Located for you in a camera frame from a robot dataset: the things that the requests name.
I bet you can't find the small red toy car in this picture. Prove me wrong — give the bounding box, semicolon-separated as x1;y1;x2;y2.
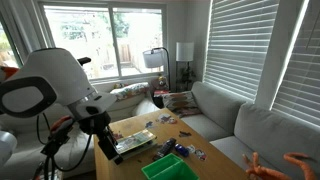
112;132;125;143

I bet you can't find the white horizontal window blind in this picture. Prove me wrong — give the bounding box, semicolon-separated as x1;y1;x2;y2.
271;0;320;128
203;0;280;102

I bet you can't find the yellow magazine book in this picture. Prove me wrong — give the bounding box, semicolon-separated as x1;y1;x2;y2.
114;129;158;160

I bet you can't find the sliding glass window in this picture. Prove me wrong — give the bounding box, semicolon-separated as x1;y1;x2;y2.
35;1;168;83

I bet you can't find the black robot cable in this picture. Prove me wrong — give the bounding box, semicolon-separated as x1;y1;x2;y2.
35;112;94;173

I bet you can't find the white table lamp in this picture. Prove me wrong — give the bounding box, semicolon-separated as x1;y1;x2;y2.
175;41;196;93

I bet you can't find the oval patterned throw pillow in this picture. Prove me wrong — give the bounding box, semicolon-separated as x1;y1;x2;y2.
162;90;203;119

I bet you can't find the orange octopus plush toy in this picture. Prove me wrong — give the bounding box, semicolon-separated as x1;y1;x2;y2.
242;151;318;180

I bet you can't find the dark potted plant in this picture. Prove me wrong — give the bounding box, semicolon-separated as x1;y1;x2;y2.
178;63;198;93

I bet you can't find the black remote control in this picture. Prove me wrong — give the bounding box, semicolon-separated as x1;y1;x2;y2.
152;137;177;162

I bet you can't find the green and orange object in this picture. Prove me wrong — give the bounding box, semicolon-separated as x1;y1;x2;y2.
140;152;200;180

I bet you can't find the small red box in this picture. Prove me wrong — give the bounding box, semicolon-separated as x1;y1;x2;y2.
153;89;170;98

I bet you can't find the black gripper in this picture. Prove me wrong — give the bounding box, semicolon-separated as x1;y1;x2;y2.
78;111;124;165

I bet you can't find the grey sectional sofa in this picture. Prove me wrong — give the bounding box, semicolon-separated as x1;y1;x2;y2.
133;80;320;180

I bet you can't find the black wrist camera orange strap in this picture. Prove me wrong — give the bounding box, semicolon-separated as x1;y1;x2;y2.
41;114;76;158

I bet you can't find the white upholstered couch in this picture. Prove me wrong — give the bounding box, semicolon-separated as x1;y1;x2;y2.
0;96;160;180

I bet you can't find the floral cushion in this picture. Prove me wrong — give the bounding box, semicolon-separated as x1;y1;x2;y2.
109;82;151;102

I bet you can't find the wooden table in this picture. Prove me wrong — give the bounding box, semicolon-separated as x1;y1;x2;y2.
93;107;250;180

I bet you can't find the arc floor lamp white shade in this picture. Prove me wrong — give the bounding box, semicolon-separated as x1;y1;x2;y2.
142;47;172;92

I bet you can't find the small toy figure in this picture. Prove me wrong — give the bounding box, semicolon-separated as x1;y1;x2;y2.
156;74;169;91

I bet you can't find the blue toy car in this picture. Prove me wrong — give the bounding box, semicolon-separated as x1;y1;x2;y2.
174;143;190;158

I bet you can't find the orange band on arm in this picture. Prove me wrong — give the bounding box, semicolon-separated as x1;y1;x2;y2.
0;65;20;82

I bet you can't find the small dark puzzle piece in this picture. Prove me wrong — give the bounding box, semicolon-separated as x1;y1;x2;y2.
178;130;193;139

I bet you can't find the round face puzzle piece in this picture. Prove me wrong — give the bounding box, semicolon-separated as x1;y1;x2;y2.
194;148;208;162

